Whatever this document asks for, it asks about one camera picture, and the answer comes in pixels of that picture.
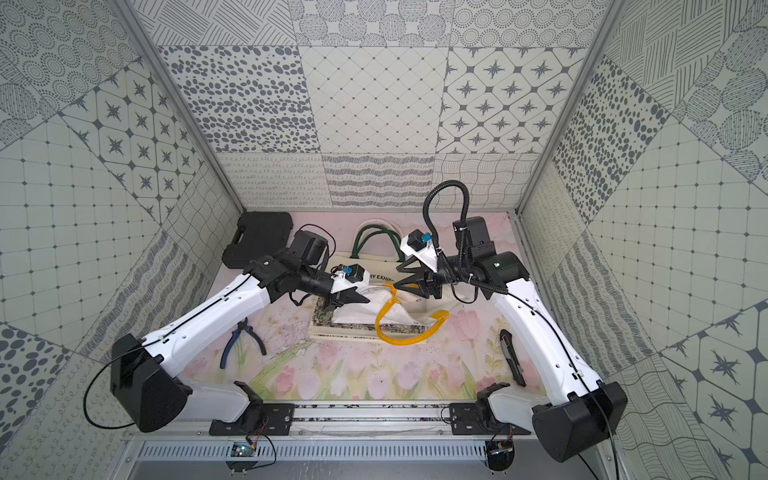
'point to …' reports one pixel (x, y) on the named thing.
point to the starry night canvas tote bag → (378, 221)
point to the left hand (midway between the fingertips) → (372, 299)
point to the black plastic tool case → (260, 234)
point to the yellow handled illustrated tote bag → (399, 319)
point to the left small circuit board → (243, 449)
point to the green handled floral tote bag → (378, 250)
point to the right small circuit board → (500, 454)
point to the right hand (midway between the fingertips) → (400, 281)
